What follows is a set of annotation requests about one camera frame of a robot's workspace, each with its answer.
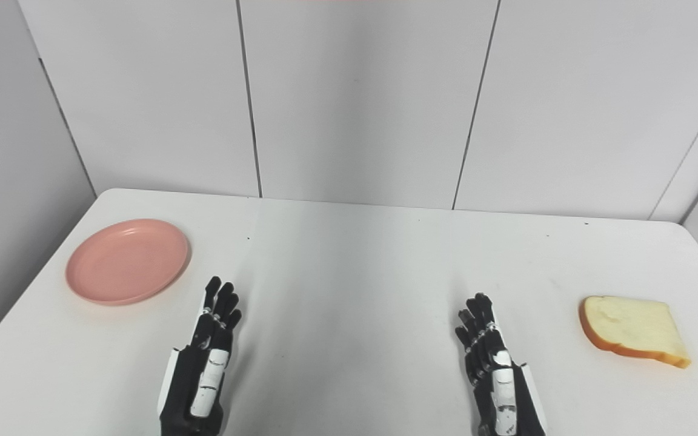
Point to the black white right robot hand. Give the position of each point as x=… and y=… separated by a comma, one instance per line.
x=485, y=399

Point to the slice of white bread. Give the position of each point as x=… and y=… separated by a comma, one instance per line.
x=631, y=330

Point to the pink round plate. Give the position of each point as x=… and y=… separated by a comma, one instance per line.
x=128, y=261

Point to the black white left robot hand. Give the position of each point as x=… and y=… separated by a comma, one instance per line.
x=185, y=381

